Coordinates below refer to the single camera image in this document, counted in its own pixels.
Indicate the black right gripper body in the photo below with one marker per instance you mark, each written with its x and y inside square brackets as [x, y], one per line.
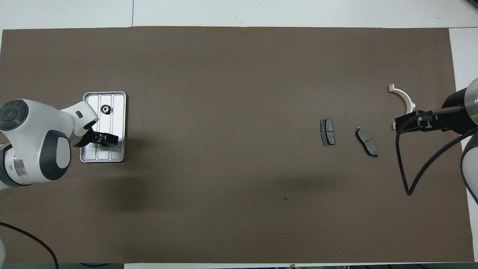
[441, 121]

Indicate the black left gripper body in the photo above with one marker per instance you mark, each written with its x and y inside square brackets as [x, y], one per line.
[92, 137]

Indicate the silver metal tray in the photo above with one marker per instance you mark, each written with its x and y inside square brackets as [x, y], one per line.
[116, 112]

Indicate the long grey brake pad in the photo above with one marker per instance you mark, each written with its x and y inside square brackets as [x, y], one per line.
[367, 142]

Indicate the short grey brake pad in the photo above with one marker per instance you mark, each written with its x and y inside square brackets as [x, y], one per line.
[327, 132]

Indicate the brown table mat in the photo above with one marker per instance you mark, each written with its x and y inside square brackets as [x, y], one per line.
[239, 93]

